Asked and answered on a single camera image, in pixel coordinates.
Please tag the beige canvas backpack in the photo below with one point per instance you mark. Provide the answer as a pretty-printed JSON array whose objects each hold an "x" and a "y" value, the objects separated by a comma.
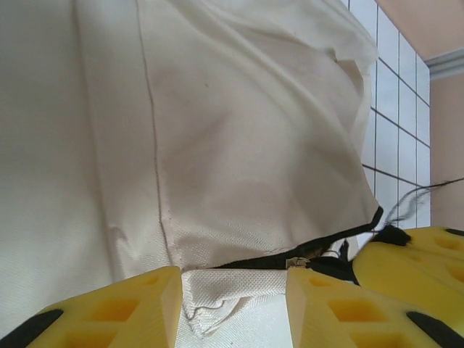
[{"x": 217, "y": 127}]

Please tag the aluminium corner post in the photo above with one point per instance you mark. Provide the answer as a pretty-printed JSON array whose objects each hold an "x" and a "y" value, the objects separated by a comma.
[{"x": 446, "y": 63}]

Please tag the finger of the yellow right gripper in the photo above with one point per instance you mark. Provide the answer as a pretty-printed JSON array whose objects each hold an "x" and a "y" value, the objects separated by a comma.
[{"x": 417, "y": 264}]

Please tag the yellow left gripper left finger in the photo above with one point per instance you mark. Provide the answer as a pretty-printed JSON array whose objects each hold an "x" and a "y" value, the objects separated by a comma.
[{"x": 108, "y": 311}]

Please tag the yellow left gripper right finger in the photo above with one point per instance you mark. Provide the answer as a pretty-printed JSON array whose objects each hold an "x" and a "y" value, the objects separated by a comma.
[{"x": 344, "y": 315}]

